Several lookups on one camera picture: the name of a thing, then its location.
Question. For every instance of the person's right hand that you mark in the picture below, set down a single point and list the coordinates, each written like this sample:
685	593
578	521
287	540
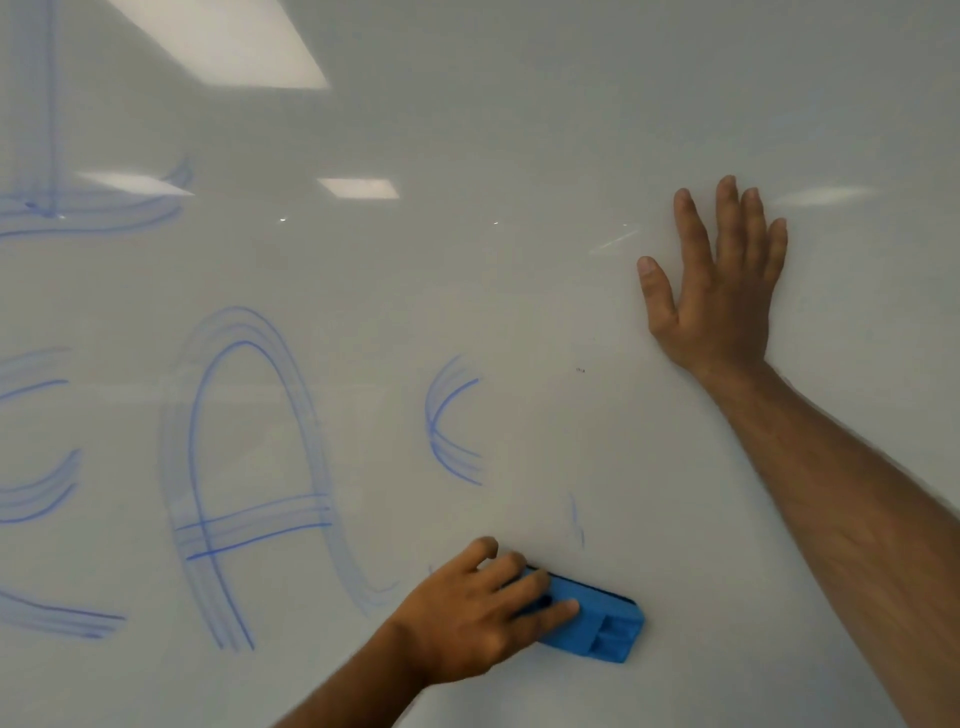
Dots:
724	315

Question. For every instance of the person's left hand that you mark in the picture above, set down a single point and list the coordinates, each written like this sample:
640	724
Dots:
457	622

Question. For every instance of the person's left middle finger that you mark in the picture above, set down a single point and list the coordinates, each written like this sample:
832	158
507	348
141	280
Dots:
526	590

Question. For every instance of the person's right thumb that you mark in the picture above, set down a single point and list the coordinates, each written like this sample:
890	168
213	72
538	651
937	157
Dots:
657	294

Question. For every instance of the person's right little finger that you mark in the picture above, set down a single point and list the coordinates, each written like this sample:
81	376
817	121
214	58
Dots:
775	251

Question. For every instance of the person's right middle finger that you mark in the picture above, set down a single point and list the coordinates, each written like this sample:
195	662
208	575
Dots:
727	225

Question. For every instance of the person's left little finger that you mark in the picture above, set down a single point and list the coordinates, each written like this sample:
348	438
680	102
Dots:
474	553

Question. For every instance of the blue whiteboard eraser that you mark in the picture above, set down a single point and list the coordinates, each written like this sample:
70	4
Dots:
604	626

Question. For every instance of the person's right forearm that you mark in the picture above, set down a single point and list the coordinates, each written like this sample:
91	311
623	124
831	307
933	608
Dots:
847	517

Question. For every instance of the person's left forearm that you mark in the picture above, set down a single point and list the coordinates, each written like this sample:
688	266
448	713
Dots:
352	682

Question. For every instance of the white whiteboard with blue marks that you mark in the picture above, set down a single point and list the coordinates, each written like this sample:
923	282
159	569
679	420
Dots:
480	300

